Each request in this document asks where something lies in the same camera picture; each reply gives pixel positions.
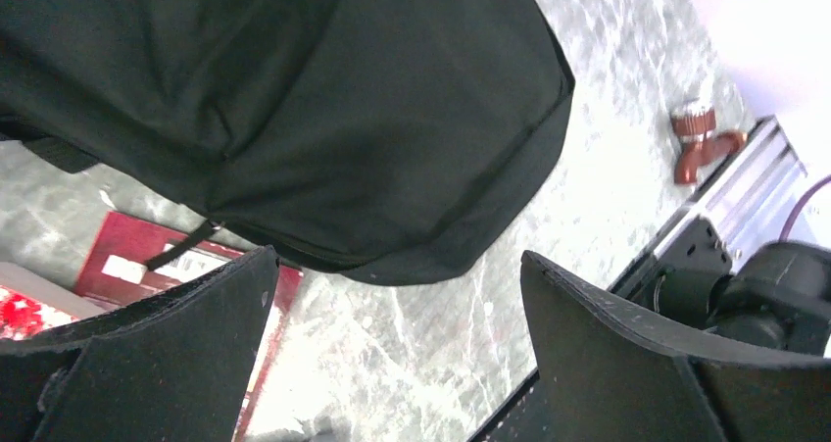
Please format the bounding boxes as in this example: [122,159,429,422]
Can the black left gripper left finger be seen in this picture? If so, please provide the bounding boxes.
[1,247,278,441]

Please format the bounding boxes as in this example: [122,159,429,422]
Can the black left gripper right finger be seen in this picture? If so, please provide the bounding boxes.
[520,251,830,441]

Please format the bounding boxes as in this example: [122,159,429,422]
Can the red snack packet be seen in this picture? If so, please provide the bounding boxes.
[1,287,76,340]

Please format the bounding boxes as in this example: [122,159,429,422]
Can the black student backpack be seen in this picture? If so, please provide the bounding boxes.
[1,0,575,286]

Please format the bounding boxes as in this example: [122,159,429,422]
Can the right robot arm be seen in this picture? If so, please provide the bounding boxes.
[652,241,830,359]

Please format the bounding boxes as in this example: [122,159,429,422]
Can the dark red book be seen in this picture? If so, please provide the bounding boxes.
[73,212,304,441]

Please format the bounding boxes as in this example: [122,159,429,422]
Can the copper brass tap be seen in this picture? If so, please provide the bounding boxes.
[670,99,748,185]

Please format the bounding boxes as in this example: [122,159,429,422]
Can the aluminium frame rail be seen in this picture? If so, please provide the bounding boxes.
[611,117,808,298]

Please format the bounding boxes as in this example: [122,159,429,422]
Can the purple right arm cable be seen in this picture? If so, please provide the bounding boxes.
[777,173,831,243]

